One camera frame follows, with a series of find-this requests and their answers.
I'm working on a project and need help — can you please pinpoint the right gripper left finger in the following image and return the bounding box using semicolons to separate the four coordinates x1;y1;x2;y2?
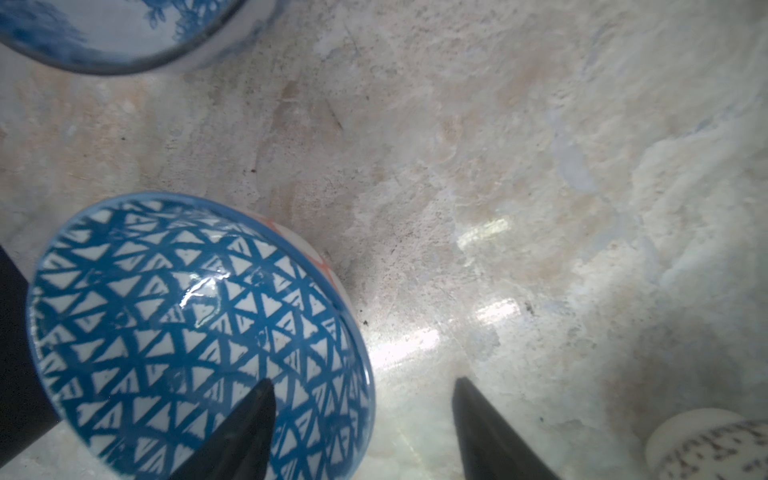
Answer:
170;378;276;480

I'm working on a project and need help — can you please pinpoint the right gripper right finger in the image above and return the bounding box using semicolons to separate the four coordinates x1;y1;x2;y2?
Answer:
452;377;558;480

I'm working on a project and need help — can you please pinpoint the dark blue patterned bowl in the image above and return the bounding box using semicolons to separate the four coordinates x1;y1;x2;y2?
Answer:
26;193;375;479

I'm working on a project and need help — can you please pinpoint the beige lattice bowl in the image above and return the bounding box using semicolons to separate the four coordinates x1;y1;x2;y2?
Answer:
645;408;767;480

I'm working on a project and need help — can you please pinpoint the white blue floral bowl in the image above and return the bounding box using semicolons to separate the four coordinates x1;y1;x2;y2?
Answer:
1;0;285;76

